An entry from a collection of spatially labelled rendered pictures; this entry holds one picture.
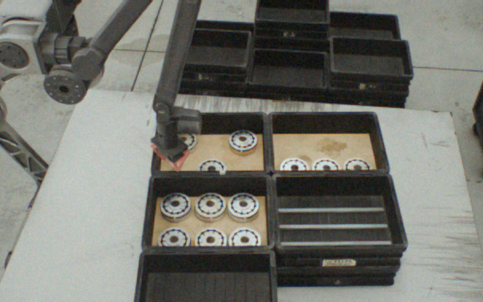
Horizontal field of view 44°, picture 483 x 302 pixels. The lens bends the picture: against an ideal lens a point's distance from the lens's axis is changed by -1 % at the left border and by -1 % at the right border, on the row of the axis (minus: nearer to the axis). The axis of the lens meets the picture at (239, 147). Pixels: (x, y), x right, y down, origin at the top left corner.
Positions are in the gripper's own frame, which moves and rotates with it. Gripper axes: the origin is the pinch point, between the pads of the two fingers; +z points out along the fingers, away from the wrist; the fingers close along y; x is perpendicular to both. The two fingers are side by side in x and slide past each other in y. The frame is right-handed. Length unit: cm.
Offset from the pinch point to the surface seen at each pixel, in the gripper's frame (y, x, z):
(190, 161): 13.4, -17.4, 23.6
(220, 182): -6.0, -14.2, 16.3
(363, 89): 14, -129, 59
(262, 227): -24.8, -14.5, 23.5
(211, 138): 16.5, -30.9, 23.7
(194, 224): -8.1, 0.2, 23.3
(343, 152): -23, -60, 24
